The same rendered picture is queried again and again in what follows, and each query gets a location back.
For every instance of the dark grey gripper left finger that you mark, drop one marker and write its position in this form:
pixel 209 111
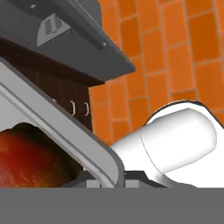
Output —
pixel 91 181

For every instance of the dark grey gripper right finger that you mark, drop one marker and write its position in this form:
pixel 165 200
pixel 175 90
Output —
pixel 132 180

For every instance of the grey container with tomato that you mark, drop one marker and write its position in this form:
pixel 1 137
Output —
pixel 73 137

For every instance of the red tomato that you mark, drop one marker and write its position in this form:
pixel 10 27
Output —
pixel 26 157

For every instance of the white rounded object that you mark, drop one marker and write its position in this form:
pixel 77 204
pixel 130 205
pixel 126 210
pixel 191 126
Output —
pixel 178 140

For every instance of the dark brown cupboard run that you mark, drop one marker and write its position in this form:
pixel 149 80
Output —
pixel 52 84

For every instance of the dark grey range hood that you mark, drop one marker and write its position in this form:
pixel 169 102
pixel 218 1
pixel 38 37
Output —
pixel 75 49

